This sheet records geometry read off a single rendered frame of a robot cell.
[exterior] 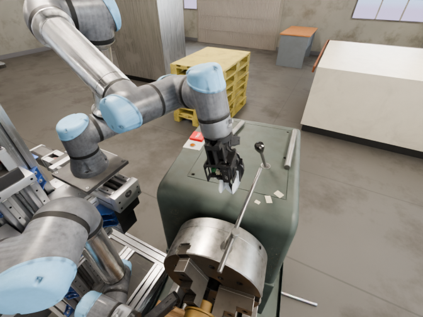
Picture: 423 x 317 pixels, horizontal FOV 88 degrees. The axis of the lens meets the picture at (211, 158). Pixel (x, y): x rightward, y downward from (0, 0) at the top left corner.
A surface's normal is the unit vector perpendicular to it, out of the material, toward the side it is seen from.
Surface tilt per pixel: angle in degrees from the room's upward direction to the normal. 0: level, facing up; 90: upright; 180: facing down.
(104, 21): 106
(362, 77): 90
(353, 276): 0
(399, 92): 90
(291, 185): 0
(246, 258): 35
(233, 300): 3
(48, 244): 28
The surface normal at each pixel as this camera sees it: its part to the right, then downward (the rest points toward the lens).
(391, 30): -0.46, 0.55
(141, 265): 0.01, -0.78
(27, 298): 0.25, 0.60
